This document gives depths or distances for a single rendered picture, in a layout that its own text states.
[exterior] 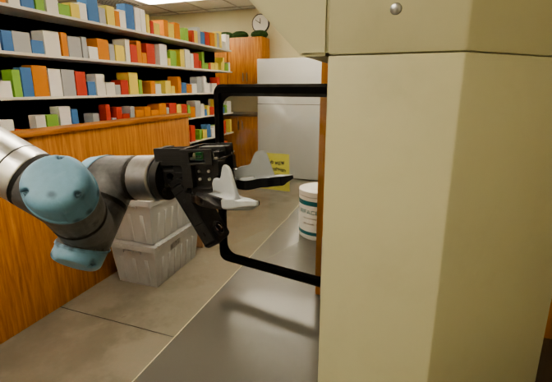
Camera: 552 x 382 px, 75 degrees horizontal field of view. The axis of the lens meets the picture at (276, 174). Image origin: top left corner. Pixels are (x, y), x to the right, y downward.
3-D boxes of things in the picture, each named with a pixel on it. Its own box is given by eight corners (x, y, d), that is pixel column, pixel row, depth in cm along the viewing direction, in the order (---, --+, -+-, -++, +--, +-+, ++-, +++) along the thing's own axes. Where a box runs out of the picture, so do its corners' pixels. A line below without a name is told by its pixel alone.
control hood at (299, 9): (366, 71, 62) (370, 7, 59) (327, 55, 32) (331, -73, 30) (301, 71, 65) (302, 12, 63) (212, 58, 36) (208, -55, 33)
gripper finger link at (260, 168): (292, 148, 58) (235, 154, 56) (293, 184, 59) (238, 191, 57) (285, 146, 61) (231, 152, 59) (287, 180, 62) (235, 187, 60)
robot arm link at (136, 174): (128, 205, 58) (160, 192, 65) (152, 207, 56) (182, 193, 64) (121, 159, 56) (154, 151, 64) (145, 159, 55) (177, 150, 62)
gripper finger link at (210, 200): (210, 200, 47) (186, 189, 54) (211, 212, 47) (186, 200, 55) (241, 193, 50) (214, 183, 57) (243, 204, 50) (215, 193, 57)
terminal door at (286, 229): (344, 294, 71) (354, 83, 61) (219, 259, 85) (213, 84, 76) (345, 292, 72) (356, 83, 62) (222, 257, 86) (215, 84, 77)
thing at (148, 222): (201, 218, 300) (199, 180, 292) (154, 248, 244) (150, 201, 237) (158, 213, 313) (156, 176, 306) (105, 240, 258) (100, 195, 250)
